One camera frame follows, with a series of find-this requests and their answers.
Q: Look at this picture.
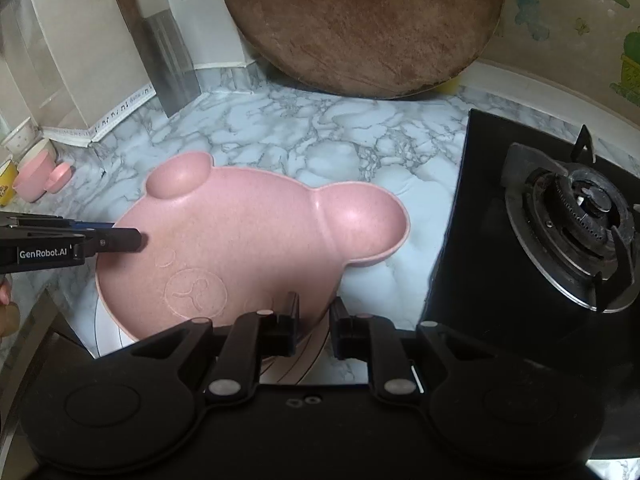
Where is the pink round bowl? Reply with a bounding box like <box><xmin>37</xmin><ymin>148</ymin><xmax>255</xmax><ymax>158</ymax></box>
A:
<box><xmin>13</xmin><ymin>151</ymin><xmax>55</xmax><ymax>203</ymax></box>

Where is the white floral plate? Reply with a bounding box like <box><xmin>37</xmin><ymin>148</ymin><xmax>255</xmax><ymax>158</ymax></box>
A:
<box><xmin>94</xmin><ymin>300</ymin><xmax>330</xmax><ymax>385</ymax></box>

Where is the pink bear-shaped plate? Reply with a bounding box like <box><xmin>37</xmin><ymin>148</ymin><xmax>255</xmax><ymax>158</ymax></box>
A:
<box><xmin>96</xmin><ymin>152</ymin><xmax>410</xmax><ymax>340</ymax></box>

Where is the pink heart dish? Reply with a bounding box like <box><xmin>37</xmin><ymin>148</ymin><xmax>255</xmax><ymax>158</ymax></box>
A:
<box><xmin>43</xmin><ymin>162</ymin><xmax>74</xmax><ymax>194</ymax></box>

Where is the cream round bowl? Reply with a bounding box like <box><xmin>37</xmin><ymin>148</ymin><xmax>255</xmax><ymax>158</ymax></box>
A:
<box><xmin>17</xmin><ymin>138</ymin><xmax>58</xmax><ymax>171</ymax></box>

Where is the person's left hand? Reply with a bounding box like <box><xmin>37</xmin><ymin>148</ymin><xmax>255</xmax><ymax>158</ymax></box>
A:
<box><xmin>0</xmin><ymin>275</ymin><xmax>21</xmax><ymax>338</ymax></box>

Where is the yellow ceramic bowl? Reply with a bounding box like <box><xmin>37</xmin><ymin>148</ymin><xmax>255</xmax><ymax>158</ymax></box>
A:
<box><xmin>0</xmin><ymin>159</ymin><xmax>18</xmax><ymax>207</ymax></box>

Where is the white floral bowl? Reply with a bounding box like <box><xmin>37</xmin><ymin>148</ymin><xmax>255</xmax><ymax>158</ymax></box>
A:
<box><xmin>2</xmin><ymin>117</ymin><xmax>37</xmax><ymax>157</ymax></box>

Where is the black gas stove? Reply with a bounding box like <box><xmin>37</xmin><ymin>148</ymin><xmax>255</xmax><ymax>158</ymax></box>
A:
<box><xmin>423</xmin><ymin>110</ymin><xmax>639</xmax><ymax>458</ymax></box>

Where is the round wooden cutting board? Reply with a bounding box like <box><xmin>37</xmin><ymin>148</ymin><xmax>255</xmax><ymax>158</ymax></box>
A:
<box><xmin>224</xmin><ymin>0</ymin><xmax>504</xmax><ymax>99</ymax></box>

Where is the cleaver with wooden handle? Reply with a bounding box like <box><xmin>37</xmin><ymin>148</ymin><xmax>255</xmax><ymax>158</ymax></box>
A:
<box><xmin>115</xmin><ymin>0</ymin><xmax>201</xmax><ymax>118</ymax></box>

